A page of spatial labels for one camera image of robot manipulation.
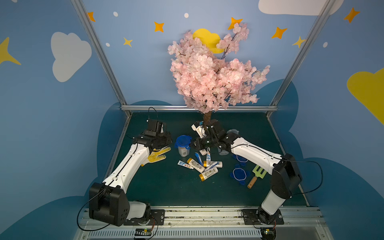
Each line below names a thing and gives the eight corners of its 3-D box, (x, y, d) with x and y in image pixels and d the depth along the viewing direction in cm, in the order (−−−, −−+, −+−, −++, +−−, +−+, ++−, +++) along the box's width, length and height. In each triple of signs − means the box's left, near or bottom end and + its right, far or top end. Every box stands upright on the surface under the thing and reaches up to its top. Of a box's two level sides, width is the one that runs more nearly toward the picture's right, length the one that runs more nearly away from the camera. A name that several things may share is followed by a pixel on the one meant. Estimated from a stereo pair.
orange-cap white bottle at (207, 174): (201, 182, 88) (202, 180, 86) (198, 176, 90) (198, 174, 88) (218, 172, 92) (219, 170, 90) (215, 166, 94) (215, 165, 92)
